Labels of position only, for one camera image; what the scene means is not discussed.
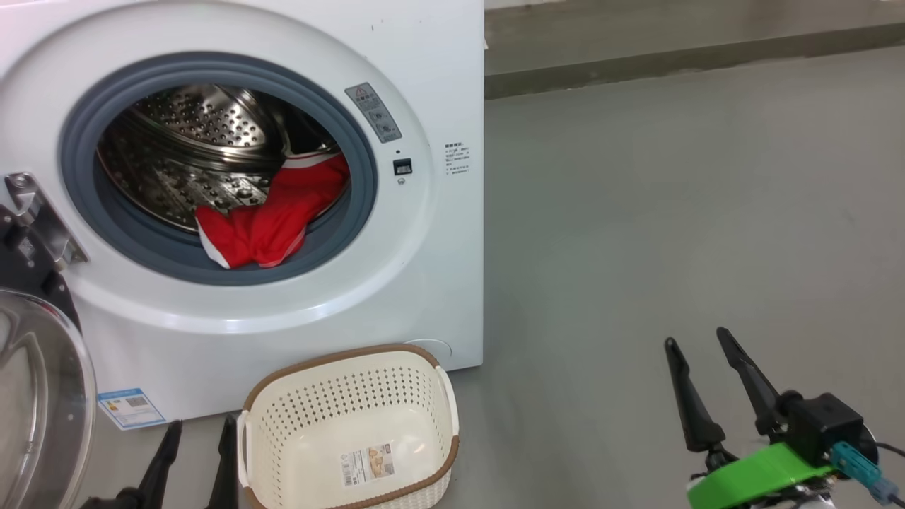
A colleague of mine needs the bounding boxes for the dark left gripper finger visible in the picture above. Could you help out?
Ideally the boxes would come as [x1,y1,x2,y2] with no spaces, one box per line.
[206,415,240,509]
[134,419,183,509]

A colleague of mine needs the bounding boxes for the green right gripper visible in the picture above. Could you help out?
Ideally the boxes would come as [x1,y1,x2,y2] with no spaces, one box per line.
[665,327,839,509]

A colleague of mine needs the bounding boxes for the black round glass washer door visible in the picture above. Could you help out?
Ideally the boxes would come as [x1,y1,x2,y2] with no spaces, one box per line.
[0,205,98,509]

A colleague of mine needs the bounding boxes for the red jersey with white print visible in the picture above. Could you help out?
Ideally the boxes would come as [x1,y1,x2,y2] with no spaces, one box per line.
[194,201,308,269]

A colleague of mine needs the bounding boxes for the red garment with white trim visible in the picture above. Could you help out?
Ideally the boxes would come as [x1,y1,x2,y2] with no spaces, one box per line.
[269,152,351,221]

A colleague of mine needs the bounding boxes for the cream laundry basket brown rim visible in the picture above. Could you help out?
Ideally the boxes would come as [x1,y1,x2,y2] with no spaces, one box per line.
[237,344,460,509]

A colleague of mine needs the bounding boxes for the metal door hinge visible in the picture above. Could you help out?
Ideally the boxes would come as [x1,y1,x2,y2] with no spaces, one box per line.
[4,172,89,269]

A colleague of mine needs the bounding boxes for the white washing machine body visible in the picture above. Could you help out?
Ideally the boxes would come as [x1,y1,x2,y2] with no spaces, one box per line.
[0,0,486,425]

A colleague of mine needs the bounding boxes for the blue energy label sticker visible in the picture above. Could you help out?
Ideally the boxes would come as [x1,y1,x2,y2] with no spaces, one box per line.
[98,387,167,431]

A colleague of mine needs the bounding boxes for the paper label sticker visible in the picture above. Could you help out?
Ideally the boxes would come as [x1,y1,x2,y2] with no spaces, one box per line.
[341,443,397,488]

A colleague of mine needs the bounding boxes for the white round filter cover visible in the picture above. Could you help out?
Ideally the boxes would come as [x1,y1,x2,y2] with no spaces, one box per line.
[403,338,453,365]

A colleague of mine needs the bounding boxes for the grey warning sticker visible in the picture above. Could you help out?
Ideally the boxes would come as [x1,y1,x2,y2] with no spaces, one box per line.
[344,83,403,144]

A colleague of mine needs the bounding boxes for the teal cable connector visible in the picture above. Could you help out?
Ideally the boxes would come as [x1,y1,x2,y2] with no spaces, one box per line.
[831,442,902,504]

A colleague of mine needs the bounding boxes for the thin black cable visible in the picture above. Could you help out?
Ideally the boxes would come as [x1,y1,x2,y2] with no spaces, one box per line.
[877,442,905,508]

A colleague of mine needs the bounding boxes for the grey wall skirting board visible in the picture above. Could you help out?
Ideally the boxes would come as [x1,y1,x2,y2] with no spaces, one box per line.
[485,21,905,100]

